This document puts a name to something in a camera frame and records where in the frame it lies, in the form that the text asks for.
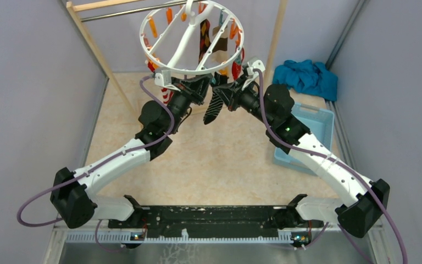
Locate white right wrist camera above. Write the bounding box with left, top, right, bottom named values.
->
left=243, top=57, right=266, bottom=79

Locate purple cable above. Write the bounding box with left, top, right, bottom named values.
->
left=253, top=68, right=409, bottom=264
left=16, top=75, right=176, bottom=227

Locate black striped sock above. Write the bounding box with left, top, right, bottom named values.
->
left=203, top=72, right=229, bottom=125

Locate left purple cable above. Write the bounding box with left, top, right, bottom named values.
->
left=16, top=75, right=176, bottom=227

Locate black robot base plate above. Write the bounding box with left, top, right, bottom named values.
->
left=108, top=205, right=324, bottom=239

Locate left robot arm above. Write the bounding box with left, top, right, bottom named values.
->
left=50, top=74, right=213, bottom=229

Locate light wooden rack frame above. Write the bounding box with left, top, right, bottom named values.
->
left=65, top=0, right=292, bottom=117

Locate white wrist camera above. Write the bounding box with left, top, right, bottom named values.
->
left=243, top=57, right=266, bottom=79
left=154, top=68, right=173, bottom=89

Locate red snowflake sock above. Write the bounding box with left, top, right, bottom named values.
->
left=231, top=47, right=245, bottom=81

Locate metal hanging rod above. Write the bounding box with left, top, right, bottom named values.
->
left=81, top=1, right=198, bottom=22

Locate light blue perforated basket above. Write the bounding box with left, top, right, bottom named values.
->
left=273, top=102, right=336, bottom=177

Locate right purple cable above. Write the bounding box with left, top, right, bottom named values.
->
left=253, top=68, right=409, bottom=264

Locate white round clip hanger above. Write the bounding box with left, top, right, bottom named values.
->
left=144, top=1, right=240, bottom=74

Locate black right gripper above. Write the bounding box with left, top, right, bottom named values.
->
left=213, top=73, right=275, bottom=127

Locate black orange sock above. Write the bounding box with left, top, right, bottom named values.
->
left=198, top=19, right=210, bottom=63

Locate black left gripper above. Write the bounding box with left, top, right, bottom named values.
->
left=166, top=74, right=213, bottom=134

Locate brown beige sock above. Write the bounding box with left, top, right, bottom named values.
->
left=211, top=27, right=229, bottom=63

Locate red white striped sock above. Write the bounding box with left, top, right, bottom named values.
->
left=146, top=59, right=173, bottom=105

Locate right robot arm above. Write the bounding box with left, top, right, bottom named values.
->
left=213, top=81, right=393, bottom=238

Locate blue crumpled cloth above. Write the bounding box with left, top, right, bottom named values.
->
left=273, top=59, right=338, bottom=102

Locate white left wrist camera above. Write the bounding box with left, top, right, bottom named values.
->
left=154, top=68, right=173, bottom=89

